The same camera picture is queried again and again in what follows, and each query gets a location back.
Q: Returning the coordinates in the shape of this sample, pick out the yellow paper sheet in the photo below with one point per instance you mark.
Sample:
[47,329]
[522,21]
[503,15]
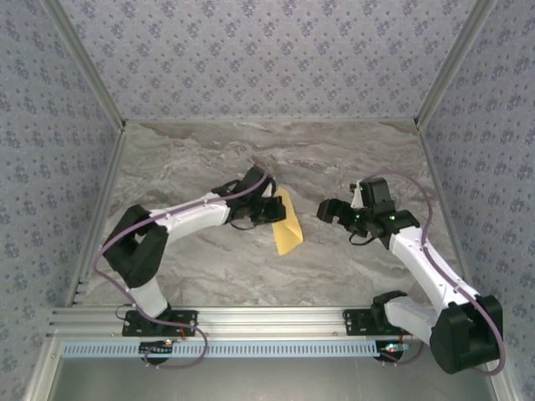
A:
[288,234]

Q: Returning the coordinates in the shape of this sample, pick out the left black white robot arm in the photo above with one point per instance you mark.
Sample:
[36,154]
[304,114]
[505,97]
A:
[192,217]

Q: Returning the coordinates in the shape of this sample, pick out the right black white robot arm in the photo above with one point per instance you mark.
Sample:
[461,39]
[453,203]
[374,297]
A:
[422,259]

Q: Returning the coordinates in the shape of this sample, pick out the small black circuit board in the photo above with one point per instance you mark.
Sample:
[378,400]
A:
[156,347]
[393,348]

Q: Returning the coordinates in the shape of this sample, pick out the grey metal panel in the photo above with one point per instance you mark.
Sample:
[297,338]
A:
[271,380]

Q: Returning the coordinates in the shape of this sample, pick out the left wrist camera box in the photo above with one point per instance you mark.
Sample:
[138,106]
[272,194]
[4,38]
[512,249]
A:
[257,177]

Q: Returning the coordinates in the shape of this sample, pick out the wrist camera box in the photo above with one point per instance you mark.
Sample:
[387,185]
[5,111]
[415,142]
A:
[257,177]
[376,192]

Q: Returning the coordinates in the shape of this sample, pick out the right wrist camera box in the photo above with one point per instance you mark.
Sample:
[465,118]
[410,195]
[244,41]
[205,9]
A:
[376,192]

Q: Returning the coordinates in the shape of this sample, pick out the aluminium side rail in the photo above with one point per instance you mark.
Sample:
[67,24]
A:
[104,200]
[443,200]

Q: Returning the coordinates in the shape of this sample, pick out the long aluminium mounting rail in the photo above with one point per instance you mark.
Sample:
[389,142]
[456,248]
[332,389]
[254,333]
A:
[271,319]

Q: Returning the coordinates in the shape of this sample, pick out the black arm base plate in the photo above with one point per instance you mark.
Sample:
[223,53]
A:
[355,323]
[131,330]

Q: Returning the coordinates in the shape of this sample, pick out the aluminium corner post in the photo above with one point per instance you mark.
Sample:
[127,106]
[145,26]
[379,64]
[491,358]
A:
[88,67]
[451,67]

